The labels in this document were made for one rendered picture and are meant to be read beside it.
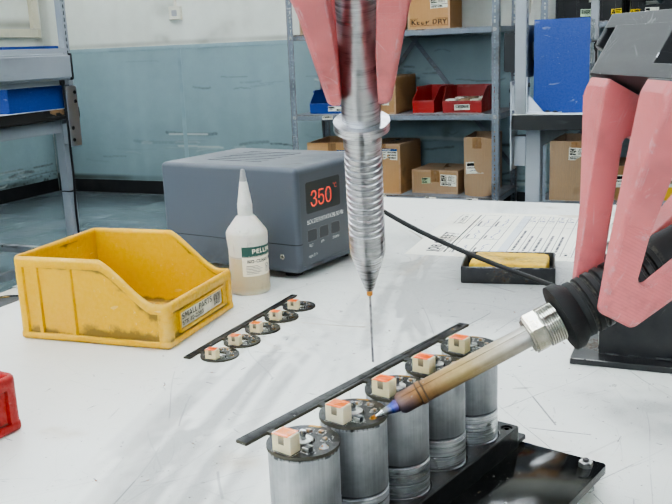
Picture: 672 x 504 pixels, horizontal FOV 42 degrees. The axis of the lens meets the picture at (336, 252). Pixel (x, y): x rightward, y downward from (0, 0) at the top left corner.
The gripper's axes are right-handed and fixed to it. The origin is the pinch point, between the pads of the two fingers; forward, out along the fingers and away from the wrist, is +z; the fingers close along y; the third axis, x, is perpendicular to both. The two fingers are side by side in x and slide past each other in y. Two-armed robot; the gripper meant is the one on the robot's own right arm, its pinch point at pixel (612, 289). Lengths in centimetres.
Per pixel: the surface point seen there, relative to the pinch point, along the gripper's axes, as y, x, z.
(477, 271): -37.7, 9.6, 5.4
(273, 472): 1.9, -8.3, 10.4
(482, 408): -5.5, 0.5, 7.3
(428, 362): -3.6, -3.3, 6.0
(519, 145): -198, 63, -14
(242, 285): -38.8, -6.8, 14.9
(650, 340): -17.9, 13.6, 2.5
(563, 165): -392, 157, -26
